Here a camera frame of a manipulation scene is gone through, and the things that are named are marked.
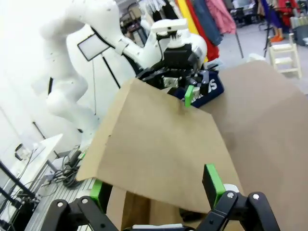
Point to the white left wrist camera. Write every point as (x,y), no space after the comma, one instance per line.
(168,25)

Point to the square light panel on stand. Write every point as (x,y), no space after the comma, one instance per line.
(92,48)

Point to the small white stool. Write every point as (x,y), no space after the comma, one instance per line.
(286,57)

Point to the white side table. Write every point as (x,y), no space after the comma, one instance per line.
(38,149)

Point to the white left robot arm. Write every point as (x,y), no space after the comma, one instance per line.
(72,21)

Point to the pink hanging garment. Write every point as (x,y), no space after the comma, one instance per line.
(221,14)

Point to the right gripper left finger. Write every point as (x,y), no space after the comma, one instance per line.
(96,190)

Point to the brown cardboard box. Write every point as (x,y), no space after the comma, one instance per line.
(158,144)

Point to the red hanging garment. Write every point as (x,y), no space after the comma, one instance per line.
(211,51)

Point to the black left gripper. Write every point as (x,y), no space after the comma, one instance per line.
(178,56)

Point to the blue hanging jeans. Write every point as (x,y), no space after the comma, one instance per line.
(209,19)

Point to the purple hanging garment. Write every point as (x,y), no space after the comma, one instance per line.
(272,12)

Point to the blue zippered pencil pouch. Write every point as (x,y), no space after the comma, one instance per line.
(211,89)

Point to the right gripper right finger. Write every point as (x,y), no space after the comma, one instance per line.
(214,183)

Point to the yellow hanging garment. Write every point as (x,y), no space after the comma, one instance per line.
(184,14)

